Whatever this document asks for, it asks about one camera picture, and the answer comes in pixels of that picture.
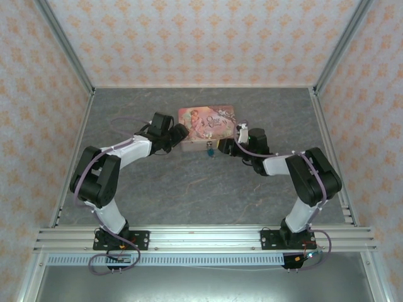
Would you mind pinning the pink illustrated tin box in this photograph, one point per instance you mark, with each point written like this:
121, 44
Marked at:
206, 122

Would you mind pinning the key with blue head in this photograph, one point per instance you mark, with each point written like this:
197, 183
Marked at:
210, 153

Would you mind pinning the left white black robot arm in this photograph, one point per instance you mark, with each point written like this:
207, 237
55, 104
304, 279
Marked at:
110, 217

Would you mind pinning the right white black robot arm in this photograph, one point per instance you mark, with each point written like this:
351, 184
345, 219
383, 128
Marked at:
315, 179

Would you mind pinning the small silver padlock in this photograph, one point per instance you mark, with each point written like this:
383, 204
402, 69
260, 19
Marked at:
209, 144

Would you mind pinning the small electronics board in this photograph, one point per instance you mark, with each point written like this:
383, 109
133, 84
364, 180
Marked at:
123, 259
303, 256

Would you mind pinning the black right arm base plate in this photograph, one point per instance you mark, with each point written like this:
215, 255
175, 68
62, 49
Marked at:
269, 239

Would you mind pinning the aluminium table side rail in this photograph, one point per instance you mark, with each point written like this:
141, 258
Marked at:
70, 163
346, 214

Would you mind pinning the aluminium mounting rail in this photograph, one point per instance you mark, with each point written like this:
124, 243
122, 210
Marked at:
204, 239

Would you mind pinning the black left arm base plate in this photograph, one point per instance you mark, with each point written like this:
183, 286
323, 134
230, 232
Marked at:
141, 239

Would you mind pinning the aluminium frame post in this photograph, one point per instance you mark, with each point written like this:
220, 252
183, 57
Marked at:
343, 47
66, 47

